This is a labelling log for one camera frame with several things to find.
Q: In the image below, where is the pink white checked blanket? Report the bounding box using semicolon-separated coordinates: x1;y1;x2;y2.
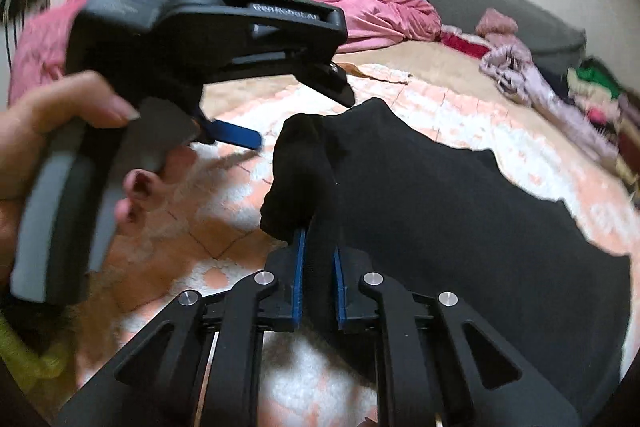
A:
82;62;640;427

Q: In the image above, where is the pink fuzzy cloth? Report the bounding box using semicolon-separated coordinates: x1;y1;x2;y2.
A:
7;0;153;108

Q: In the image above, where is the person's left hand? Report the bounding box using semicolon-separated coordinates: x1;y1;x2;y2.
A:
0;73;202;290

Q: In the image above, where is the pink duvet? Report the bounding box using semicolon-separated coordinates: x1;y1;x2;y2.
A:
310;0;444;56

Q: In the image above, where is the black sweater with orange cuffs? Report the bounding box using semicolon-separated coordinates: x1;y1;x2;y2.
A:
259;97;633;427

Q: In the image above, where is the pile of folded clothes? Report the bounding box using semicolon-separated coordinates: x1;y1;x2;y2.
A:
565;56;640;200

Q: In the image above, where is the lilac garment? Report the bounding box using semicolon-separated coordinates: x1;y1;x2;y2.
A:
477;34;627;174

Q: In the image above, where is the red garment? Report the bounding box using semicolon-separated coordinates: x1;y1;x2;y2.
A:
439;26;494;60

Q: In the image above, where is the pink fluffy garment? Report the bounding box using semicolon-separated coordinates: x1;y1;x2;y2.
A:
475;7;519;38

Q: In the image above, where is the yellow-green cloth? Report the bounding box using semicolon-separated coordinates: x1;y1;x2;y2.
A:
0;313;70;382

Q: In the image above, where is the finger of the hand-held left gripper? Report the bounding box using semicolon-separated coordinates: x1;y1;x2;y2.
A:
192;117;265;152
294;53;357;109

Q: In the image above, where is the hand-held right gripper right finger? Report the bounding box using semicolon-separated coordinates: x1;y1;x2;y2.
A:
332;243;582;427

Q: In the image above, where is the beige bed sheet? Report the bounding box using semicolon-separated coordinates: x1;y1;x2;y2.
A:
200;34;640;208

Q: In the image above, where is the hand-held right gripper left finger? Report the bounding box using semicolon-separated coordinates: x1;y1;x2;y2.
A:
55;228;308;427

